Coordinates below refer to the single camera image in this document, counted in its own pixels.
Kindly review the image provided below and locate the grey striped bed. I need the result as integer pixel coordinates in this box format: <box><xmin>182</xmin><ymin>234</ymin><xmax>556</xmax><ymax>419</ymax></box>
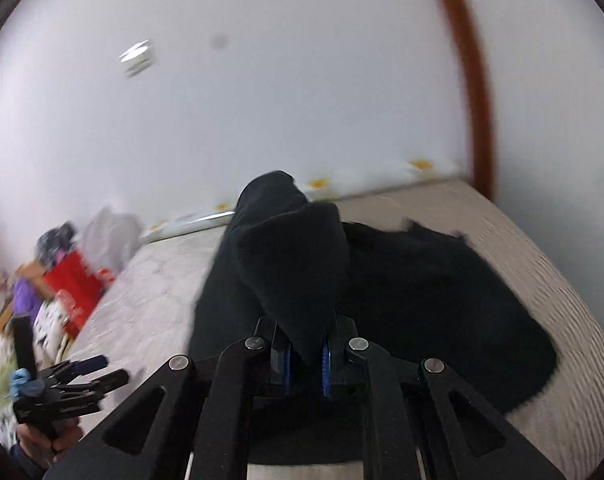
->
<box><xmin>56</xmin><ymin>177</ymin><xmax>604</xmax><ymax>480</ymax></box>

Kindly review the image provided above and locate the white printed pillow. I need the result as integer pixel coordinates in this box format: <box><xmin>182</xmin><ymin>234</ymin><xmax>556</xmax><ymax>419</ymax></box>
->
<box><xmin>142</xmin><ymin>157</ymin><xmax>464</xmax><ymax>243</ymax></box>

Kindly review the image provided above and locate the dark checkered bag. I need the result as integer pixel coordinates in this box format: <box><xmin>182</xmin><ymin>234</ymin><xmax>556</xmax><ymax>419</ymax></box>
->
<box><xmin>36</xmin><ymin>222</ymin><xmax>78</xmax><ymax>264</ymax></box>

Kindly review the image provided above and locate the purple cloth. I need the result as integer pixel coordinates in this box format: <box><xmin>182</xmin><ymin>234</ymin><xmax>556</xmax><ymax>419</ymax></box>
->
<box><xmin>12</xmin><ymin>277</ymin><xmax>48</xmax><ymax>322</ymax></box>

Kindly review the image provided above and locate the red paper bag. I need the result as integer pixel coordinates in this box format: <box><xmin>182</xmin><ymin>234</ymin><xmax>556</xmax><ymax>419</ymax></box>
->
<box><xmin>42</xmin><ymin>250</ymin><xmax>116</xmax><ymax>339</ymax></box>

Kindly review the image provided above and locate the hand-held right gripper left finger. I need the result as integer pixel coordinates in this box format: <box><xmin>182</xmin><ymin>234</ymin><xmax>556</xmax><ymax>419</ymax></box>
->
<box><xmin>42</xmin><ymin>317</ymin><xmax>295</xmax><ymax>480</ymax></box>

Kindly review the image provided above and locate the black sweatshirt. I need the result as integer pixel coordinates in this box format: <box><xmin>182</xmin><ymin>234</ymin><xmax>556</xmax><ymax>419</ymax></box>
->
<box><xmin>188</xmin><ymin>170</ymin><xmax>558</xmax><ymax>466</ymax></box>

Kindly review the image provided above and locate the white plastic bag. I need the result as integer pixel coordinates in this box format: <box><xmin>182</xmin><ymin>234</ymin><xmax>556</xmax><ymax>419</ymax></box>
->
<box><xmin>79</xmin><ymin>205</ymin><xmax>145</xmax><ymax>277</ymax></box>

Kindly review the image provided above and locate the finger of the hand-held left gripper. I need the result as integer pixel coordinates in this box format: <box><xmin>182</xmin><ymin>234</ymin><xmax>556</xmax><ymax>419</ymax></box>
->
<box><xmin>74</xmin><ymin>369</ymin><xmax>130</xmax><ymax>393</ymax></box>
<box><xmin>56</xmin><ymin>354</ymin><xmax>108</xmax><ymax>377</ymax></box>

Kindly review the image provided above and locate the brown cardboard box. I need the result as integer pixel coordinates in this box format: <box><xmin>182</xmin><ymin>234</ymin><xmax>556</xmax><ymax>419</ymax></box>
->
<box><xmin>16</xmin><ymin>260</ymin><xmax>48</xmax><ymax>282</ymax></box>

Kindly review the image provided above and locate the brown wooden door frame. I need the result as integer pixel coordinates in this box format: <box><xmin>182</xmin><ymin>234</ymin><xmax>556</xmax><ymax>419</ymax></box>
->
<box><xmin>424</xmin><ymin>0</ymin><xmax>496</xmax><ymax>202</ymax></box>

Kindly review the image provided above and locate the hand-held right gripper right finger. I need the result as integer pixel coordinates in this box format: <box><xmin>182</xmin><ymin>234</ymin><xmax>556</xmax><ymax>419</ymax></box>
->
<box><xmin>322</xmin><ymin>315</ymin><xmax>568</xmax><ymax>480</ymax></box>

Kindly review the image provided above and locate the white wall switch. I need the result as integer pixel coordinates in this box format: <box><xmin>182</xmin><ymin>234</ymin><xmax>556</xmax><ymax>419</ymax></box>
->
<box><xmin>119</xmin><ymin>39</ymin><xmax>159</xmax><ymax>79</ymax></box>

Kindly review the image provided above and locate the person's left hand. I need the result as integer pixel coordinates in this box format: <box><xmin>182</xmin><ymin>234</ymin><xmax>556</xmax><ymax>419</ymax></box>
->
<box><xmin>19</xmin><ymin>416</ymin><xmax>85</xmax><ymax>471</ymax></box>

